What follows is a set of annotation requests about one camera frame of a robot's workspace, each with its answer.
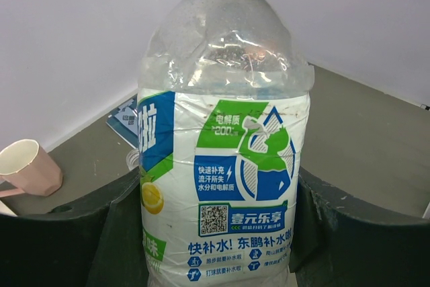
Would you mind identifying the blue patterned placemat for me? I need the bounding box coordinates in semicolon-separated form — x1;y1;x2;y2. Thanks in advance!
106;95;138;149

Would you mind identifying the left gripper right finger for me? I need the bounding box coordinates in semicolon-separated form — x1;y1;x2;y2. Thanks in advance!
289;168;429;286

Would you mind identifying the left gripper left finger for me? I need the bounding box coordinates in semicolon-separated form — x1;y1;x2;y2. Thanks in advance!
1;169;148;286

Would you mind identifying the small blue-cap water bottle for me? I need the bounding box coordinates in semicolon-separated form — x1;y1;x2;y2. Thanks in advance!
137;0;314;286

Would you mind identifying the pink mug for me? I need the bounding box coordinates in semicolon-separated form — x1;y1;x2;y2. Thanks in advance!
1;139;63;198

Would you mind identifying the white square plate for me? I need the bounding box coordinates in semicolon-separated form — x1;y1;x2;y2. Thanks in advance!
0;201;17;216

